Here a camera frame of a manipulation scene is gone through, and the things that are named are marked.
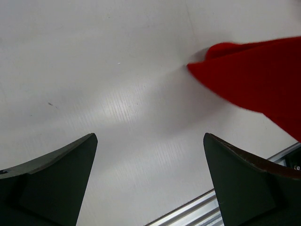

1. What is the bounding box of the aluminium mounting rail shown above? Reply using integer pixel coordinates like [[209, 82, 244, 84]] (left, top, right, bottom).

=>
[[152, 143, 301, 226]]

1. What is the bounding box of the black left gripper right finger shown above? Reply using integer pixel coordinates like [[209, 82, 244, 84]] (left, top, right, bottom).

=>
[[203, 133, 301, 226]]

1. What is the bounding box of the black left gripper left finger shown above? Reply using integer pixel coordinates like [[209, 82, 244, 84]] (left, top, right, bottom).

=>
[[0, 133, 98, 226]]

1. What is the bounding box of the red t shirt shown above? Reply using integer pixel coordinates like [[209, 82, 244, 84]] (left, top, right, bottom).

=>
[[187, 37, 301, 140]]

